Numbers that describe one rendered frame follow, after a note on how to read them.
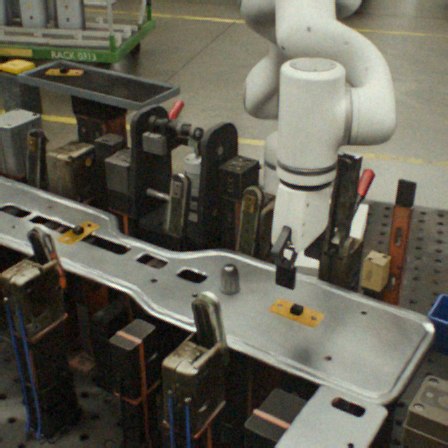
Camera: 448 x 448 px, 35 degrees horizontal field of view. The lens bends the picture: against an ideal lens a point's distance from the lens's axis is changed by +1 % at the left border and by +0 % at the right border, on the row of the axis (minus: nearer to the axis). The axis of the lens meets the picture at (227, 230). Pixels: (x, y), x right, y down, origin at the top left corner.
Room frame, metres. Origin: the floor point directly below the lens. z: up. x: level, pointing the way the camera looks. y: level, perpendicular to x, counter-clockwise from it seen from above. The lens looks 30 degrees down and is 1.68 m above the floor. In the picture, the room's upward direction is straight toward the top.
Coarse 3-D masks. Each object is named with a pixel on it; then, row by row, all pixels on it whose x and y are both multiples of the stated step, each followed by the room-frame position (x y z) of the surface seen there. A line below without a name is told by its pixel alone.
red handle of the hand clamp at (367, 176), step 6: (366, 174) 1.11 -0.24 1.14; (372, 174) 1.11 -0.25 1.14; (360, 180) 1.10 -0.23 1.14; (366, 180) 1.10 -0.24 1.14; (360, 186) 1.09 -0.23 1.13; (366, 186) 1.09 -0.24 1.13; (360, 192) 1.08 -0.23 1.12; (366, 192) 1.08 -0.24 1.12; (360, 198) 1.07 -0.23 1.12; (354, 210) 1.05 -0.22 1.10; (354, 216) 1.05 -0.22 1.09; (336, 234) 1.02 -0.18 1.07; (336, 240) 1.01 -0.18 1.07; (336, 246) 1.01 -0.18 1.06
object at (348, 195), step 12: (348, 156) 1.04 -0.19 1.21; (360, 156) 1.03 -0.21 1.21; (348, 168) 1.00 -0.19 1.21; (360, 168) 1.03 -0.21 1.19; (336, 180) 1.03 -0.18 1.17; (348, 180) 1.03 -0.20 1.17; (336, 192) 1.03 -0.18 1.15; (348, 192) 1.01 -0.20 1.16; (336, 204) 1.03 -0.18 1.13; (348, 204) 1.01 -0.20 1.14; (336, 216) 1.02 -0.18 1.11; (348, 216) 1.00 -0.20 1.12; (348, 228) 1.01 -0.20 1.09; (324, 240) 1.02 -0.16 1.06
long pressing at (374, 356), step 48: (0, 192) 1.32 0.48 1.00; (48, 192) 1.31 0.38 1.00; (0, 240) 1.13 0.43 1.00; (144, 288) 0.97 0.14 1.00; (192, 288) 0.97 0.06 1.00; (240, 288) 0.97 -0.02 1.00; (336, 288) 0.96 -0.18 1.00; (240, 336) 0.84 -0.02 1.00; (288, 336) 0.84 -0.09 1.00; (336, 336) 0.84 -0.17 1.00; (384, 336) 0.84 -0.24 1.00; (432, 336) 0.84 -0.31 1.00; (336, 384) 0.74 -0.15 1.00; (384, 384) 0.74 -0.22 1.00
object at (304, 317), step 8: (280, 304) 0.92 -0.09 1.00; (288, 304) 0.92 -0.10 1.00; (272, 312) 0.90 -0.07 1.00; (280, 312) 0.90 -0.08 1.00; (288, 312) 0.90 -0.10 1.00; (296, 312) 0.89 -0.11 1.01; (304, 312) 0.90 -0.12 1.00; (312, 312) 0.90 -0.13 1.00; (296, 320) 0.88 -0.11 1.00; (304, 320) 0.88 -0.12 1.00; (312, 320) 0.88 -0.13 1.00; (320, 320) 0.88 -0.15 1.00
